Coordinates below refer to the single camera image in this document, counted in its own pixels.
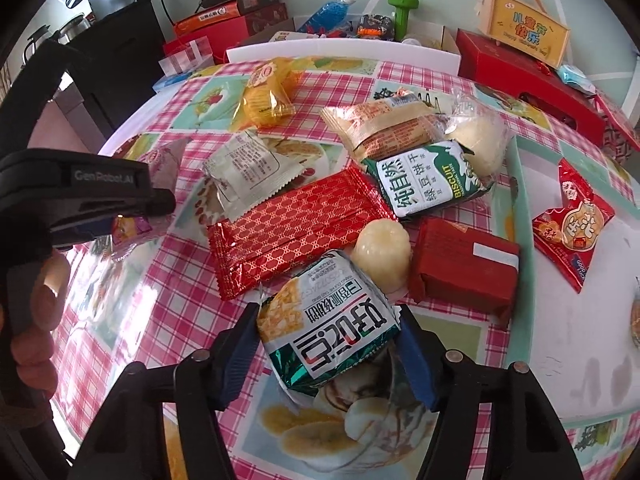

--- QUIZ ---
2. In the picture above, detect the red gold patterned packet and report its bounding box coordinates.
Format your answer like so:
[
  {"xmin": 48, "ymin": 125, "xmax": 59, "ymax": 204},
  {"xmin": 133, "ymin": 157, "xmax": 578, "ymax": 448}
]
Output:
[{"xmin": 206, "ymin": 164, "xmax": 398, "ymax": 302}]

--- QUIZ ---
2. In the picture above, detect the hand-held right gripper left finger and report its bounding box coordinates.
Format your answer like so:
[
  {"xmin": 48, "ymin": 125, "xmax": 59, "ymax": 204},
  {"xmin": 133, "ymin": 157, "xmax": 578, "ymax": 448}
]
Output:
[{"xmin": 67, "ymin": 303, "xmax": 262, "ymax": 480}]

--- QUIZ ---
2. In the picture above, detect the dark red printed box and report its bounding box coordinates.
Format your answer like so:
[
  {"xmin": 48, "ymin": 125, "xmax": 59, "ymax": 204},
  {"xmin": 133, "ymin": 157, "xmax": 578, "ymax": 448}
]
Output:
[{"xmin": 240, "ymin": 4, "xmax": 291, "ymax": 36}]

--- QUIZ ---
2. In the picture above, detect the light blue tissue pack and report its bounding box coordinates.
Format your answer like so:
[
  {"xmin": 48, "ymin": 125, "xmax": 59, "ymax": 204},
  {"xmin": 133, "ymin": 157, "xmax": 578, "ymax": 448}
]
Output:
[{"xmin": 152, "ymin": 72, "xmax": 193, "ymax": 93}]

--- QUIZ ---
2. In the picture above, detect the black chair back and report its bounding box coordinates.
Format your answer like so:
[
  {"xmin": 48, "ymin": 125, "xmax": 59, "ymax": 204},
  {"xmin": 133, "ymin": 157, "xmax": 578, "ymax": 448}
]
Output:
[{"xmin": 0, "ymin": 40, "xmax": 77, "ymax": 153}]

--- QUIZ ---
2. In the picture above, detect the green dumbbell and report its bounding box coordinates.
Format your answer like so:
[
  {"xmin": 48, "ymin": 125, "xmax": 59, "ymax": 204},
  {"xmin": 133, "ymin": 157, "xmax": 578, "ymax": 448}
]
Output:
[{"xmin": 387, "ymin": 0, "xmax": 423, "ymax": 43}]

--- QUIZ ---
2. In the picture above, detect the orange flat box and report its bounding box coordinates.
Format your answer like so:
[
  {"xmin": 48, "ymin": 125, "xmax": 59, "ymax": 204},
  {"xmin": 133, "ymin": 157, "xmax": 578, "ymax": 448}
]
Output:
[{"xmin": 174, "ymin": 2, "xmax": 240, "ymax": 36}]

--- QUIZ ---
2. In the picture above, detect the clear round pastry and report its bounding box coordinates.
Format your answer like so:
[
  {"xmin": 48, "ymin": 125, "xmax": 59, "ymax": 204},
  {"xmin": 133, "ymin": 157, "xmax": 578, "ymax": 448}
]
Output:
[{"xmin": 440, "ymin": 87, "xmax": 513, "ymax": 186}]

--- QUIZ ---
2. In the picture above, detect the white tray with teal rim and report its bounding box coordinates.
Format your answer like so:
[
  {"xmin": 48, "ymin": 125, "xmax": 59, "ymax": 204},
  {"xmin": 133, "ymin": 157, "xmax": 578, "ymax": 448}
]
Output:
[{"xmin": 505, "ymin": 135, "xmax": 640, "ymax": 431}]

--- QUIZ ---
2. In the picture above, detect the green white cracker packet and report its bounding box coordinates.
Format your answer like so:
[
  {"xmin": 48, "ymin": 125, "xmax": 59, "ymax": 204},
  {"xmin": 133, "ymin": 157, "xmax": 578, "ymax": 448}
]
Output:
[{"xmin": 256, "ymin": 250, "xmax": 403, "ymax": 401}]

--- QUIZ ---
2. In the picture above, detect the red patterned tin lid box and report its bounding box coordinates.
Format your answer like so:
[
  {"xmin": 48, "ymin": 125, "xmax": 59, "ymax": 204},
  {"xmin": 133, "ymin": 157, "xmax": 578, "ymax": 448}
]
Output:
[{"xmin": 592, "ymin": 92, "xmax": 640, "ymax": 166}]

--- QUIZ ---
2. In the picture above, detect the pale yellow jelly cup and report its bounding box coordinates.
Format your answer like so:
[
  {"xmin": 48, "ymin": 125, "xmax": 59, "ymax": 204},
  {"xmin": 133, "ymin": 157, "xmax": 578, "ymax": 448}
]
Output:
[{"xmin": 348, "ymin": 218, "xmax": 413, "ymax": 295}]

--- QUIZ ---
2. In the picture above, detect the red cartoon snack packet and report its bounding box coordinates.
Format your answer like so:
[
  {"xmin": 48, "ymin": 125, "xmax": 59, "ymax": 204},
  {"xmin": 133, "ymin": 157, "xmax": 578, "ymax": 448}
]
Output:
[{"xmin": 531, "ymin": 157, "xmax": 616, "ymax": 295}]

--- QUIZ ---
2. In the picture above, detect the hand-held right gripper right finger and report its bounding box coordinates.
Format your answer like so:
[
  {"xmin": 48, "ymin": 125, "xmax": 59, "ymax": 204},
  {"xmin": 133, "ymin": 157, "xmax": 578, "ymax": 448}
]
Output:
[{"xmin": 397, "ymin": 304, "xmax": 586, "ymax": 480}]

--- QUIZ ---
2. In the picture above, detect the clear acrylic box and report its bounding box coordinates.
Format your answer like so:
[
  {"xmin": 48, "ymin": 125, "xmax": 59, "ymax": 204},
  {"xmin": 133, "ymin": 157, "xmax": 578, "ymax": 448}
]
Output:
[{"xmin": 159, "ymin": 37, "xmax": 216, "ymax": 78}]

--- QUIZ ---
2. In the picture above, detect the red orange boxes stack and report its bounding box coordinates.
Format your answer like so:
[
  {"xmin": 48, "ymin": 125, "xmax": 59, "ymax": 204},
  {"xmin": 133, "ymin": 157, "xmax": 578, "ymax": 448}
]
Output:
[{"xmin": 162, "ymin": 15, "xmax": 251, "ymax": 63}]

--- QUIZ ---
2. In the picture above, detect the metal pot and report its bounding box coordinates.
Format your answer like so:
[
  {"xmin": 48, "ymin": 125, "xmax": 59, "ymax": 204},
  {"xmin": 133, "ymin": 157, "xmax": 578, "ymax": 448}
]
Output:
[{"xmin": 22, "ymin": 15, "xmax": 91, "ymax": 56}]

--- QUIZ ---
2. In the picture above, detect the black orange toy pack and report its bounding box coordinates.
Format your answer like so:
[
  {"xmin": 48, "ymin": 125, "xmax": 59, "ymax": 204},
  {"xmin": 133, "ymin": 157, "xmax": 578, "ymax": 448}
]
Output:
[{"xmin": 357, "ymin": 14, "xmax": 396, "ymax": 41}]

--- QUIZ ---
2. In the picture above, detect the black cabinet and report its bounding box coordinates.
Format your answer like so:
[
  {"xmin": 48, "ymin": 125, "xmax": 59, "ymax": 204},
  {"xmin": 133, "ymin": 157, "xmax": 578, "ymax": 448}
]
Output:
[{"xmin": 55, "ymin": 0, "xmax": 166, "ymax": 136}]

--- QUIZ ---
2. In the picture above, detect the large red gift box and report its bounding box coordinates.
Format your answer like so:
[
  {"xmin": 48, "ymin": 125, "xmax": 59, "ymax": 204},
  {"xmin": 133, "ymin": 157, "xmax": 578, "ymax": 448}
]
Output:
[{"xmin": 455, "ymin": 29, "xmax": 608, "ymax": 147}]

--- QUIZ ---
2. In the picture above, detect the small white snack packet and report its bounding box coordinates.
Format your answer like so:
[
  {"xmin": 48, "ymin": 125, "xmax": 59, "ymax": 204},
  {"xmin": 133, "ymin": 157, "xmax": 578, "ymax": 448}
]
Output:
[{"xmin": 202, "ymin": 130, "xmax": 306, "ymax": 221}]

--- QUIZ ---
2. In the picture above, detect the white open cardboard carton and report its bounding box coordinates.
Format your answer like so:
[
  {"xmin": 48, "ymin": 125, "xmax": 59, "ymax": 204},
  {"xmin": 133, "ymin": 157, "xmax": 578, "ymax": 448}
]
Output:
[{"xmin": 225, "ymin": 17, "xmax": 462, "ymax": 78}]

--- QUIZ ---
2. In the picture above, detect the dark red packet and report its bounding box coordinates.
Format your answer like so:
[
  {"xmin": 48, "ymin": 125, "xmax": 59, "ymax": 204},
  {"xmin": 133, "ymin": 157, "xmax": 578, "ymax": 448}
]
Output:
[{"xmin": 407, "ymin": 217, "xmax": 521, "ymax": 330}]

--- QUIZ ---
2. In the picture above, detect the tan orange bread packet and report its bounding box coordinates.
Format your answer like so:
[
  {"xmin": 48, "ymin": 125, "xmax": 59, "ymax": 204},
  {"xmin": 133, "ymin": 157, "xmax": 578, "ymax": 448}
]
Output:
[{"xmin": 320, "ymin": 91, "xmax": 451, "ymax": 163}]

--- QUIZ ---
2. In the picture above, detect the blue plastic bottle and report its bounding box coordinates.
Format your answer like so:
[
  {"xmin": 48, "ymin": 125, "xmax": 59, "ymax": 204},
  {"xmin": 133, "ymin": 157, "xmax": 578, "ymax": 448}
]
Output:
[{"xmin": 296, "ymin": 0, "xmax": 357, "ymax": 35}]

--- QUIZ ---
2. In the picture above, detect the person's left hand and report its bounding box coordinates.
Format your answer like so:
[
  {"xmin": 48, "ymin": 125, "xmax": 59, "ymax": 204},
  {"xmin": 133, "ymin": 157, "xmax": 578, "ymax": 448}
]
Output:
[{"xmin": 9, "ymin": 254, "xmax": 72, "ymax": 397}]

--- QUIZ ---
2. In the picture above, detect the pink purple cake roll packet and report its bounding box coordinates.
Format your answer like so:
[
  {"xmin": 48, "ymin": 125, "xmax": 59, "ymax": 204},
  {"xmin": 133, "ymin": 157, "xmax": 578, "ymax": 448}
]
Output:
[{"xmin": 107, "ymin": 136, "xmax": 195, "ymax": 263}]

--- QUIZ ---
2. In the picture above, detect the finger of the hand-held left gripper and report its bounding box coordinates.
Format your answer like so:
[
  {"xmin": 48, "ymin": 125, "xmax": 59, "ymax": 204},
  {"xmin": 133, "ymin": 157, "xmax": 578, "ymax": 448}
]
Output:
[
  {"xmin": 112, "ymin": 187, "xmax": 177, "ymax": 219},
  {"xmin": 49, "ymin": 214, "xmax": 122, "ymax": 251}
]

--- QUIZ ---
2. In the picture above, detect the green white biscuit packet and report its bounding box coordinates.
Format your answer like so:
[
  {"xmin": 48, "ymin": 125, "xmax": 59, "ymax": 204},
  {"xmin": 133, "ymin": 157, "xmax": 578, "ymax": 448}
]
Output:
[{"xmin": 361, "ymin": 140, "xmax": 496, "ymax": 221}]

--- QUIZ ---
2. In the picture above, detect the yellow transparent snack packet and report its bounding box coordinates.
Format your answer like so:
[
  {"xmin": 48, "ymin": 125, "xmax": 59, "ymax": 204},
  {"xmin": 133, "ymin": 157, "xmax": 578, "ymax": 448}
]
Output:
[{"xmin": 240, "ymin": 57, "xmax": 301, "ymax": 128}]

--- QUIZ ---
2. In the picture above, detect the light blue wipes pack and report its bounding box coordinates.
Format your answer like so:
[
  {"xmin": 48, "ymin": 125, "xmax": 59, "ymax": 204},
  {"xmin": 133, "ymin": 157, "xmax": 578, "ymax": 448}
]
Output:
[{"xmin": 556, "ymin": 64, "xmax": 598, "ymax": 96}]

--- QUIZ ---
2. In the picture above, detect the yellow handbag shaped box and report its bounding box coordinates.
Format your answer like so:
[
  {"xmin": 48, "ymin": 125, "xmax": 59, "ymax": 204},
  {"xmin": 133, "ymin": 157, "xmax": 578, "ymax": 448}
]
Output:
[{"xmin": 475, "ymin": 0, "xmax": 571, "ymax": 71}]

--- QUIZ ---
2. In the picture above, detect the dark brown flat box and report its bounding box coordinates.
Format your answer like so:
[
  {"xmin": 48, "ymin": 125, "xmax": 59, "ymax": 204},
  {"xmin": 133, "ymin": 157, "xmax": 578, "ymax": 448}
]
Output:
[{"xmin": 235, "ymin": 0, "xmax": 281, "ymax": 15}]

